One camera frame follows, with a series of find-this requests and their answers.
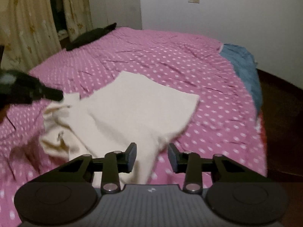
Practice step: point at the narrow floral beige curtain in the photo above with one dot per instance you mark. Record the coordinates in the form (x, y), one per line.
(75, 9)

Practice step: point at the white wardrobe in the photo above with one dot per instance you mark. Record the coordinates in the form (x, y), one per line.
(118, 4)

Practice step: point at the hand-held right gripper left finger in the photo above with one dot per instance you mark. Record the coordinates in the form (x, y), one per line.
(131, 158)

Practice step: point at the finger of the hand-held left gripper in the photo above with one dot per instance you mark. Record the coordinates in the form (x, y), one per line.
(53, 94)

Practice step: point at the pink polka dot blanket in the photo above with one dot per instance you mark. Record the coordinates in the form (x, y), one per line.
(189, 63)

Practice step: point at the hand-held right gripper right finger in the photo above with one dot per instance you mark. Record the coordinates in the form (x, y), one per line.
(172, 158)

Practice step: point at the dark green cloth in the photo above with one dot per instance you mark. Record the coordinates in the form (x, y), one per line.
(90, 36)

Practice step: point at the cream garment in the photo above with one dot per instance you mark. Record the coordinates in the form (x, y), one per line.
(132, 106)

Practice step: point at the wide floral beige curtain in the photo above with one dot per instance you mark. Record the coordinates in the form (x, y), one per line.
(28, 23)

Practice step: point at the blue cloth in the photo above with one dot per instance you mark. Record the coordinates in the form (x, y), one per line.
(246, 68)

